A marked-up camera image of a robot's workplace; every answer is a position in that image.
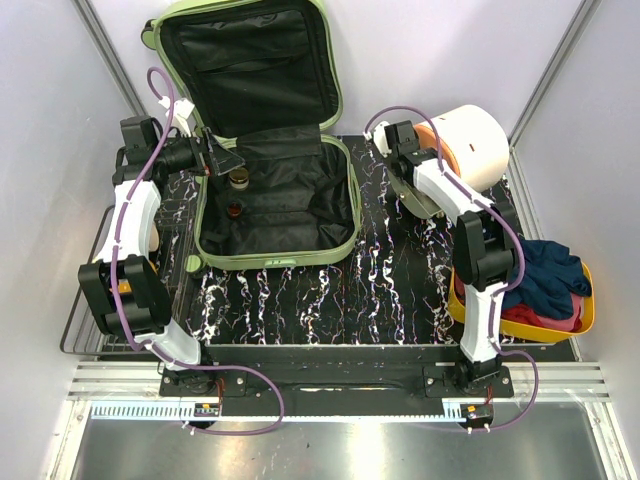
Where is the aluminium rail frame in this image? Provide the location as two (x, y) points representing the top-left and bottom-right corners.
(45, 362), (639, 479)

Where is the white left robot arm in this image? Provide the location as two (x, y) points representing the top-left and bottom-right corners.
(78, 116), (244, 396)

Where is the white orange drawer cabinet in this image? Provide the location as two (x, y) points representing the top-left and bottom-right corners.
(414, 104), (509, 193)

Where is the pink maroon garment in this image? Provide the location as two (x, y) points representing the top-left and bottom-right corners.
(452, 274), (586, 334)

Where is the black wire basket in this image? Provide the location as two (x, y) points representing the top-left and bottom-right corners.
(60, 202), (201, 357)

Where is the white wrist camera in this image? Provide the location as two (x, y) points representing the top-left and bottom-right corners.
(171, 98), (195, 137)
(364, 121), (392, 158)

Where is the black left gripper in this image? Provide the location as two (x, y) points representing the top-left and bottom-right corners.
(154, 127), (244, 177)

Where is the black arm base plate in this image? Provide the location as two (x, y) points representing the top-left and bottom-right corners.
(158, 343), (515, 400)

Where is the navy blue garment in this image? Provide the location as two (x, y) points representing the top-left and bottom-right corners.
(502, 239), (592, 321)

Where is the gold round bottle cap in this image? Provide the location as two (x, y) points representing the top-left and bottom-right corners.
(228, 167), (249, 191)

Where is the red garment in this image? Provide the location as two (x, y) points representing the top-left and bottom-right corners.
(501, 304), (543, 328)

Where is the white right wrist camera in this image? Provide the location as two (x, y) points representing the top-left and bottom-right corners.
(364, 121), (392, 158)

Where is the pink cup in basket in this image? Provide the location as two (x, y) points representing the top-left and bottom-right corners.
(148, 222), (160, 252)

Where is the black marble pattern mat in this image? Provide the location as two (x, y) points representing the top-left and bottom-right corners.
(154, 133), (571, 347)

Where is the small brown bottle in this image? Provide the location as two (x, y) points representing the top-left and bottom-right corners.
(226, 202), (243, 220)

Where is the green hard-shell suitcase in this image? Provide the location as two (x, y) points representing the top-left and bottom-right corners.
(141, 1), (361, 270)

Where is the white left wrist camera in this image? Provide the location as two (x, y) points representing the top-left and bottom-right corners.
(171, 98), (195, 137)

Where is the orange plastic basket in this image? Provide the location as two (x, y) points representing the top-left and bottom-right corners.
(448, 270), (595, 344)

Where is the yellow dotted plate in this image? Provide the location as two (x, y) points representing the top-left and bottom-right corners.
(145, 259), (159, 278)

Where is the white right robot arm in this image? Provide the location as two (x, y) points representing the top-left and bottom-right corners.
(374, 121), (524, 397)

